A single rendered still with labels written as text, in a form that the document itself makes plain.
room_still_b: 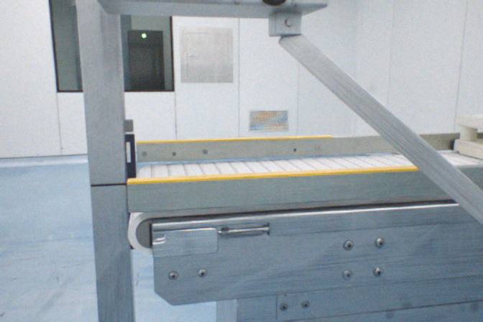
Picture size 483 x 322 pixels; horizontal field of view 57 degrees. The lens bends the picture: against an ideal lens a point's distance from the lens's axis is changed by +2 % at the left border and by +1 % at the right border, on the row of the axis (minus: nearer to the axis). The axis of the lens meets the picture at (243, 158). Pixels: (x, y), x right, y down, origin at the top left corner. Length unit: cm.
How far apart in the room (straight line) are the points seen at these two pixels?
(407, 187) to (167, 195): 28
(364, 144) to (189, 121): 504
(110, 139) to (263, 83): 531
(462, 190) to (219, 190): 24
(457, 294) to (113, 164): 55
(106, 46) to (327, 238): 45
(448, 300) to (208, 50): 527
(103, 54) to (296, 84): 551
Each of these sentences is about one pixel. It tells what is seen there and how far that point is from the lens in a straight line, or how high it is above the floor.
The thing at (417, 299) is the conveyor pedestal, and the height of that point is 78.
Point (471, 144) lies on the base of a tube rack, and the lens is 88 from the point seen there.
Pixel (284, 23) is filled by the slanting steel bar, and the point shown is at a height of 114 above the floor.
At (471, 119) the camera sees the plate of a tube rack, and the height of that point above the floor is 100.
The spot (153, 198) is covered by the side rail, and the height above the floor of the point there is 96.
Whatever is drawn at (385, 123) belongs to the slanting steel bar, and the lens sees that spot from 47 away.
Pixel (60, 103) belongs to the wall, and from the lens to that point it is 573.
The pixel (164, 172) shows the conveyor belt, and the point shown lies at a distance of 68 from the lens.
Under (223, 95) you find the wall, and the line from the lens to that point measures 586.
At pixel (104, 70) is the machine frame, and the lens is 75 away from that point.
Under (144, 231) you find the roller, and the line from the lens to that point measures 50.
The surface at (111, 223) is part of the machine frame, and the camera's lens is 79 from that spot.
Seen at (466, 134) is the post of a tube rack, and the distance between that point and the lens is 90.
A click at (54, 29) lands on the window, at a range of 575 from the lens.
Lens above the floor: 109
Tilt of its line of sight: 11 degrees down
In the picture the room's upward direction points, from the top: straight up
